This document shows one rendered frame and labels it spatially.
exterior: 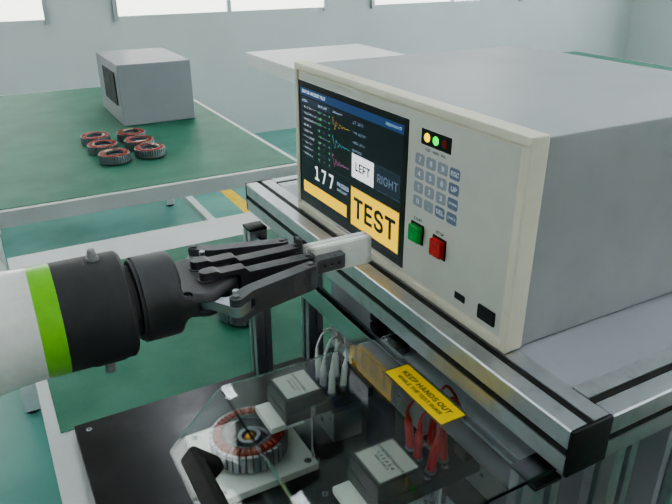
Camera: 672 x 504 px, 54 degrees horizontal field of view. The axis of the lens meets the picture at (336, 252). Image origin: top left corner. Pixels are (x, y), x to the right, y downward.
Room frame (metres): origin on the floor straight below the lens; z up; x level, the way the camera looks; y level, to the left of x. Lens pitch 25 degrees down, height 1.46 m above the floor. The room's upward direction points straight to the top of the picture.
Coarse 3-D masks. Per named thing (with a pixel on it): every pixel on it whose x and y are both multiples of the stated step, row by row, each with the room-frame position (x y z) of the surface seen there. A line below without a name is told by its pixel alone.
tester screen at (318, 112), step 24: (312, 96) 0.85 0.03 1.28; (312, 120) 0.85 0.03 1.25; (336, 120) 0.79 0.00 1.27; (360, 120) 0.74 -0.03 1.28; (384, 120) 0.70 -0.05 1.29; (312, 144) 0.85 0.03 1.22; (336, 144) 0.79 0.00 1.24; (360, 144) 0.74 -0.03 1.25; (384, 144) 0.70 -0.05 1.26; (312, 168) 0.85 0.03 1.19; (336, 168) 0.79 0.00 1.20; (336, 192) 0.79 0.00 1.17; (336, 216) 0.79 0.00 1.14
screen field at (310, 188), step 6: (306, 186) 0.87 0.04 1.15; (312, 186) 0.85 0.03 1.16; (312, 192) 0.85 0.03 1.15; (318, 192) 0.83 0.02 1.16; (324, 192) 0.82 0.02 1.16; (318, 198) 0.83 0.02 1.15; (324, 198) 0.82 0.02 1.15; (330, 198) 0.80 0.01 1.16; (330, 204) 0.80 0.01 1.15; (336, 204) 0.79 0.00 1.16; (342, 204) 0.78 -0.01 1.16; (336, 210) 0.79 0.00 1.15; (342, 210) 0.78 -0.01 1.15
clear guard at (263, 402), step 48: (384, 336) 0.62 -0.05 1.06; (240, 384) 0.53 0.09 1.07; (288, 384) 0.53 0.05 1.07; (336, 384) 0.53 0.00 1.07; (384, 384) 0.53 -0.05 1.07; (432, 384) 0.53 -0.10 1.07; (192, 432) 0.50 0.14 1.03; (240, 432) 0.47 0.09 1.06; (288, 432) 0.46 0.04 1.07; (336, 432) 0.46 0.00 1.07; (384, 432) 0.46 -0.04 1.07; (432, 432) 0.46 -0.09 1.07; (480, 432) 0.46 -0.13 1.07; (240, 480) 0.42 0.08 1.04; (288, 480) 0.40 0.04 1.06; (336, 480) 0.40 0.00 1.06; (384, 480) 0.40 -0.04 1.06; (432, 480) 0.40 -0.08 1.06; (480, 480) 0.40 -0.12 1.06; (528, 480) 0.40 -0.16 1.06
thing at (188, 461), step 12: (192, 456) 0.43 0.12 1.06; (204, 456) 0.44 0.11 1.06; (216, 456) 0.45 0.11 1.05; (192, 468) 0.42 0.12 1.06; (204, 468) 0.42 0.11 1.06; (216, 468) 0.44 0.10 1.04; (192, 480) 0.41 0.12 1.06; (204, 480) 0.41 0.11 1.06; (216, 480) 0.41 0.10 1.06; (204, 492) 0.40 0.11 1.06; (216, 492) 0.39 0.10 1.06
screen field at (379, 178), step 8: (352, 160) 0.76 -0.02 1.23; (360, 160) 0.74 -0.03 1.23; (352, 168) 0.76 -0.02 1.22; (360, 168) 0.74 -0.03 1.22; (368, 168) 0.72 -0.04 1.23; (376, 168) 0.71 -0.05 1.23; (384, 168) 0.69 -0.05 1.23; (352, 176) 0.76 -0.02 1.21; (360, 176) 0.74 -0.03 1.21; (368, 176) 0.72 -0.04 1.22; (376, 176) 0.71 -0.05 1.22; (384, 176) 0.69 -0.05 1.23; (392, 176) 0.68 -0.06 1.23; (368, 184) 0.72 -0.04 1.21; (376, 184) 0.71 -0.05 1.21; (384, 184) 0.69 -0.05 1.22; (392, 184) 0.68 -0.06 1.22; (384, 192) 0.69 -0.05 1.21; (392, 192) 0.68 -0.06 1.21
